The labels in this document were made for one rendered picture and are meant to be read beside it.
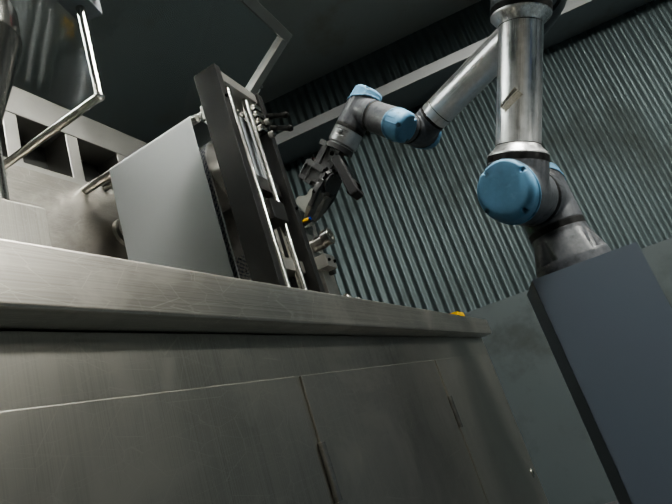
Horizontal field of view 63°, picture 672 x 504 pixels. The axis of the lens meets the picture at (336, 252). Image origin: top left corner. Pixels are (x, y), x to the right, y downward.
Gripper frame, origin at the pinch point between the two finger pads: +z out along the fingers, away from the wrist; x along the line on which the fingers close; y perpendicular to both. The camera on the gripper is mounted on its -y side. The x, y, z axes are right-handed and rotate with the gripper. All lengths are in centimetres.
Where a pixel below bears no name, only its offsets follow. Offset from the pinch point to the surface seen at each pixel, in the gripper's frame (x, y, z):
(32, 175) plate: 45, 38, 17
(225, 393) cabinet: 80, -48, 10
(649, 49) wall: -194, -21, -153
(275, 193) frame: 30.8, -8.5, -3.6
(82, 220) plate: 35, 31, 22
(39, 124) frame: 41, 50, 8
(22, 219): 70, -1, 14
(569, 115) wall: -186, -2, -105
